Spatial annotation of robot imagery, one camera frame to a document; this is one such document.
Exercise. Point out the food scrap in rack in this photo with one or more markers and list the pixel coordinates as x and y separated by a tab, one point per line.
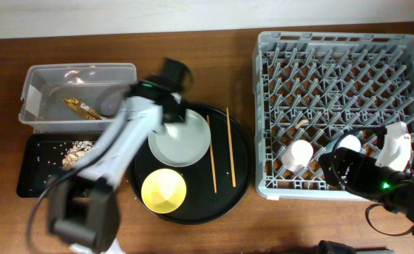
301	122

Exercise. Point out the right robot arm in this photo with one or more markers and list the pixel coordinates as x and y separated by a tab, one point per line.
400	199

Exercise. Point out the pink cup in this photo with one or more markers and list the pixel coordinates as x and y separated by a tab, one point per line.
297	155

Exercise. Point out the wooden chopstick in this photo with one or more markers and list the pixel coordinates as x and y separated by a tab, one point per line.
211	151
233	176

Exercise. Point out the black rectangular tray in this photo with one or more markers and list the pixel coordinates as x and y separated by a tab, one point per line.
43	159

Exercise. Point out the round black tray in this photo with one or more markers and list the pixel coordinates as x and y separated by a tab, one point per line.
201	204

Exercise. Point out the brown snack wrapper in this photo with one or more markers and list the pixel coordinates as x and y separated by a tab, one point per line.
82	109

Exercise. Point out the grey dishwasher rack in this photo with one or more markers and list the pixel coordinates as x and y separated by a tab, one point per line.
337	81

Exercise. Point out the clear plastic bin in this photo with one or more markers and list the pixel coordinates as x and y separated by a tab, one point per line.
99	85

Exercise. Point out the yellow bowl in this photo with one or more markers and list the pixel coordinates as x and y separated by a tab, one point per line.
163	191

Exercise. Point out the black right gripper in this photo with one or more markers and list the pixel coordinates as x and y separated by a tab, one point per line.
362	164

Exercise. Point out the grey plate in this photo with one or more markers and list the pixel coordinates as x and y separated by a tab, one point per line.
181	144

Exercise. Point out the blue cup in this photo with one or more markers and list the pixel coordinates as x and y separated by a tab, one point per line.
350	141

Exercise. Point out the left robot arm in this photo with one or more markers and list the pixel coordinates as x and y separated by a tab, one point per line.
82	204

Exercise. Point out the food scraps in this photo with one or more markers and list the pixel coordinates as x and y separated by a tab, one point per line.
74	153

